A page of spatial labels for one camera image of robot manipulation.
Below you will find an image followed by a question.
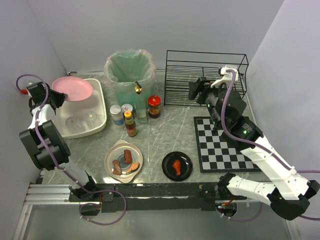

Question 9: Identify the pink plate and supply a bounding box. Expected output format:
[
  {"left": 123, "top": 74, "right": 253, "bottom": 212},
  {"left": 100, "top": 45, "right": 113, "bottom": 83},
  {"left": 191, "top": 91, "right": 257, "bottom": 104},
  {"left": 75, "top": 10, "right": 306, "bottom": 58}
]
[{"left": 51, "top": 76, "right": 93, "bottom": 102}]

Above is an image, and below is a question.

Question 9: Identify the clear wine glass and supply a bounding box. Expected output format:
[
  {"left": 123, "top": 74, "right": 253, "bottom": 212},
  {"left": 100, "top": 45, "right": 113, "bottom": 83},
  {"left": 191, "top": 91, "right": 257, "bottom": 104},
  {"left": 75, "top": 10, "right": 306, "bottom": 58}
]
[
  {"left": 85, "top": 111, "right": 102, "bottom": 129},
  {"left": 65, "top": 116, "right": 86, "bottom": 134}
]

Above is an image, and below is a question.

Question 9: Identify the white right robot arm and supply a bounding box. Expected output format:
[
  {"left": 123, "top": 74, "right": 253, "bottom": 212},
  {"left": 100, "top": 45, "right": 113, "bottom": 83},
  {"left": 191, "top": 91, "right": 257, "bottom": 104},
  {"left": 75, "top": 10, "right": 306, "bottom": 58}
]
[{"left": 188, "top": 77, "right": 320, "bottom": 220}]

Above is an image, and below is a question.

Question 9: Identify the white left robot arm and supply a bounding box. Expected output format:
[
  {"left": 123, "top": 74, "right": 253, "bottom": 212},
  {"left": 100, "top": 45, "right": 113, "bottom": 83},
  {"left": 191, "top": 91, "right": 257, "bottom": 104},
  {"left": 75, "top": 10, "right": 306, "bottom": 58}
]
[{"left": 19, "top": 81, "right": 98, "bottom": 201}]

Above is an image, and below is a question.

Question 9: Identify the white plastic wash basin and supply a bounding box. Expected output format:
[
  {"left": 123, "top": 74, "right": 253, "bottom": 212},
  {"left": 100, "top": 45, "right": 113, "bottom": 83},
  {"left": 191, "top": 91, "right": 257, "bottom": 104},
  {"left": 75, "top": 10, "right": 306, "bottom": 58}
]
[{"left": 53, "top": 78, "right": 107, "bottom": 139}]

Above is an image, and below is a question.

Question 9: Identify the black chess pawn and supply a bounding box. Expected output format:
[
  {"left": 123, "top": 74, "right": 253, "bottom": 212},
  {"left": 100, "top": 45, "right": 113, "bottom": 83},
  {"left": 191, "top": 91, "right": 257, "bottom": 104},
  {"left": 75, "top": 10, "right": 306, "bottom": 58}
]
[{"left": 212, "top": 125, "right": 218, "bottom": 132}]

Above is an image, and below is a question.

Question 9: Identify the red lid sauce jar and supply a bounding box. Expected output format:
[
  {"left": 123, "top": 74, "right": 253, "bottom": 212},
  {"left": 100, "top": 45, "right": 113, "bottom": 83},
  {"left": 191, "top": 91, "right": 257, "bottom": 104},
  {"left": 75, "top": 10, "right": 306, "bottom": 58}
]
[{"left": 148, "top": 95, "right": 161, "bottom": 119}]

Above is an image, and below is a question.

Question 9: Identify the black white chessboard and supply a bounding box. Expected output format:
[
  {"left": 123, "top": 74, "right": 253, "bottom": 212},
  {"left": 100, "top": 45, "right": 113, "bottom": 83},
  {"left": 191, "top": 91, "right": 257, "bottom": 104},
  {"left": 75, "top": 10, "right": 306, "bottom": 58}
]
[{"left": 193, "top": 116, "right": 261, "bottom": 173}]

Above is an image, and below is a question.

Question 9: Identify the glass oil bottle gold spout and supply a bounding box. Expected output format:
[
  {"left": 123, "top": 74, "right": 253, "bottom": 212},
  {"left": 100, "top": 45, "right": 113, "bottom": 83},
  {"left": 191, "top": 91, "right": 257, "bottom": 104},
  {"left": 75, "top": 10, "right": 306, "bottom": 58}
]
[{"left": 134, "top": 81, "right": 148, "bottom": 123}]

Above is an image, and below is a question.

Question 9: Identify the white jar blue label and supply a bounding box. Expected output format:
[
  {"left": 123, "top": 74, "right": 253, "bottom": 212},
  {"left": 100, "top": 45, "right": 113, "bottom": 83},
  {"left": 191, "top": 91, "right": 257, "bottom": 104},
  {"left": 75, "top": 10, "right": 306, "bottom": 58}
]
[{"left": 109, "top": 105, "right": 125, "bottom": 129}]

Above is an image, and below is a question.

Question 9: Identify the silver lid spice jar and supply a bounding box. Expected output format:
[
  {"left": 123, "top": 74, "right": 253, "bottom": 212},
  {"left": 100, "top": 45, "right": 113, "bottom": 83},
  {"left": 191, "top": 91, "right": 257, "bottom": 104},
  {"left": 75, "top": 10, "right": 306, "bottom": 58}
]
[{"left": 121, "top": 103, "right": 134, "bottom": 115}]

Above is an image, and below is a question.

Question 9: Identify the green bin with pink bag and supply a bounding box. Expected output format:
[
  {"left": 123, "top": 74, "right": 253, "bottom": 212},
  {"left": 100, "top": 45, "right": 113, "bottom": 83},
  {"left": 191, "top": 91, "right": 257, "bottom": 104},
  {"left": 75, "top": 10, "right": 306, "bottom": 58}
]
[{"left": 103, "top": 48, "right": 158, "bottom": 111}]

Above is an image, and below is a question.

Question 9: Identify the red fried chicken drumstick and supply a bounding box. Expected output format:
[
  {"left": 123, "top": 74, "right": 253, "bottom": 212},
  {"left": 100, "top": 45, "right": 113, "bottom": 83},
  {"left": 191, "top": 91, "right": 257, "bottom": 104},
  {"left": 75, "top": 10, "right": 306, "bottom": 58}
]
[{"left": 172, "top": 159, "right": 181, "bottom": 176}]

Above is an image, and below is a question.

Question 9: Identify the brown sauce bottle yellow cap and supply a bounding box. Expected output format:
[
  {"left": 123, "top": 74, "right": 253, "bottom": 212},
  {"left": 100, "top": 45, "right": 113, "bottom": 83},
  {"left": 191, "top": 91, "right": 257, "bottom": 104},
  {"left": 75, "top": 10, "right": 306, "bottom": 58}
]
[{"left": 124, "top": 111, "right": 138, "bottom": 137}]

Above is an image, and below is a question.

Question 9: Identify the black small plate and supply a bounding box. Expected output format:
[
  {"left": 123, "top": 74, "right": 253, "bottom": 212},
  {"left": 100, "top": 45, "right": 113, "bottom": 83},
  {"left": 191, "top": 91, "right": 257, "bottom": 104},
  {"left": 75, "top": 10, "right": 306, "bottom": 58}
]
[{"left": 161, "top": 151, "right": 193, "bottom": 182}]

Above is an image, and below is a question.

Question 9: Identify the brown meat slice upper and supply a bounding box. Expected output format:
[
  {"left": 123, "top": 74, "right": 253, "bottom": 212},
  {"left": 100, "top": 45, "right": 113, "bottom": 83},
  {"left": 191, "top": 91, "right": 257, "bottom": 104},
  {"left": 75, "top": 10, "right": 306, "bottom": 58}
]
[{"left": 124, "top": 149, "right": 133, "bottom": 165}]

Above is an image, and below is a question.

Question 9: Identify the brown meat slice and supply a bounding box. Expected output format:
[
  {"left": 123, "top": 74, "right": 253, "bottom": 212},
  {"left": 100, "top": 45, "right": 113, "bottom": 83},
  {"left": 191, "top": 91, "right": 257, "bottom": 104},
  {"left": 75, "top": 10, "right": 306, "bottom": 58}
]
[
  {"left": 124, "top": 149, "right": 133, "bottom": 165},
  {"left": 112, "top": 159, "right": 122, "bottom": 176}
]

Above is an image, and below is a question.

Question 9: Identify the brown meat slice lower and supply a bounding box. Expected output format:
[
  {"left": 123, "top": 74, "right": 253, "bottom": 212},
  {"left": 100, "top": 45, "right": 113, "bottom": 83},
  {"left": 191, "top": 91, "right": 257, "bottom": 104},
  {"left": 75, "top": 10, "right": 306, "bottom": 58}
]
[{"left": 112, "top": 159, "right": 122, "bottom": 176}]

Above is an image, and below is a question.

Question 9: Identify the orange salmon piece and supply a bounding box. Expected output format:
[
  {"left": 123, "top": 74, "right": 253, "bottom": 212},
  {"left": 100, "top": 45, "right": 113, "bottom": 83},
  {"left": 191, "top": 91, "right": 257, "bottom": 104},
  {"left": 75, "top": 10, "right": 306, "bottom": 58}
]
[{"left": 126, "top": 162, "right": 140, "bottom": 174}]

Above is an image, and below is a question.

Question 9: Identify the black wire dish rack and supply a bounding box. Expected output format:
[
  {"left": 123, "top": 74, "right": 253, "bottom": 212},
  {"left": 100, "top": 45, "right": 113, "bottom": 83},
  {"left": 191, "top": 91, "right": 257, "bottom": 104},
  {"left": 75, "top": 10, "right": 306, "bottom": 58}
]
[{"left": 163, "top": 50, "right": 249, "bottom": 107}]

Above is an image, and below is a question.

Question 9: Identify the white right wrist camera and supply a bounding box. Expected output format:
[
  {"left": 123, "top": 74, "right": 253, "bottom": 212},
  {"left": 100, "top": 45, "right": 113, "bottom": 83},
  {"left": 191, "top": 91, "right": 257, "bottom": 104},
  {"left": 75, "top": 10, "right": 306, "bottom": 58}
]
[{"left": 210, "top": 64, "right": 239, "bottom": 88}]

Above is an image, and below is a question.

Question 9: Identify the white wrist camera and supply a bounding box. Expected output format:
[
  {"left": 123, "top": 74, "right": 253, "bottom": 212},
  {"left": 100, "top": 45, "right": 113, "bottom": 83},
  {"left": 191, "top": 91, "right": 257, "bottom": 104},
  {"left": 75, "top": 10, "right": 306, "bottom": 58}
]
[
  {"left": 210, "top": 64, "right": 239, "bottom": 88},
  {"left": 20, "top": 82, "right": 34, "bottom": 98}
]

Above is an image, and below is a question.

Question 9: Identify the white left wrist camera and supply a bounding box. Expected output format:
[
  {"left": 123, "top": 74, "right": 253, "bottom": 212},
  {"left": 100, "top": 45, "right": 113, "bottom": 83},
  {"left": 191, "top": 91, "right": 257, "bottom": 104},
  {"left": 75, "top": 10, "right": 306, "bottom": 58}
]
[{"left": 20, "top": 82, "right": 34, "bottom": 98}]

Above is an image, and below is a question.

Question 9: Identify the beige bowl with handles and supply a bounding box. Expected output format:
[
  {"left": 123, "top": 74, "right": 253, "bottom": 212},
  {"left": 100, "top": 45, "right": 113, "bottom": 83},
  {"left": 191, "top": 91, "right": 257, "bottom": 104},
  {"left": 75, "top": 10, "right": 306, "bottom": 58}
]
[{"left": 104, "top": 140, "right": 144, "bottom": 184}]

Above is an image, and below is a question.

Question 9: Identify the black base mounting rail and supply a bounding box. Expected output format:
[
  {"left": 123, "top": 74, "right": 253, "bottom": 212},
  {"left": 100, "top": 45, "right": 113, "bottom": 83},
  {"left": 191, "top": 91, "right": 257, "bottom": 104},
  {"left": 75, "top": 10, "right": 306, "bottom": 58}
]
[{"left": 68, "top": 183, "right": 247, "bottom": 216}]

